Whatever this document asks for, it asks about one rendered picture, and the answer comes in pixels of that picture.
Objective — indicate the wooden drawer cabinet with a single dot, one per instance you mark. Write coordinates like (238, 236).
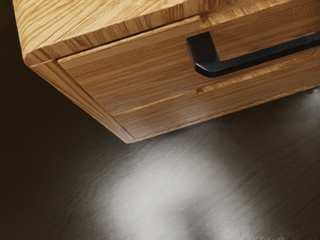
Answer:
(140, 75)

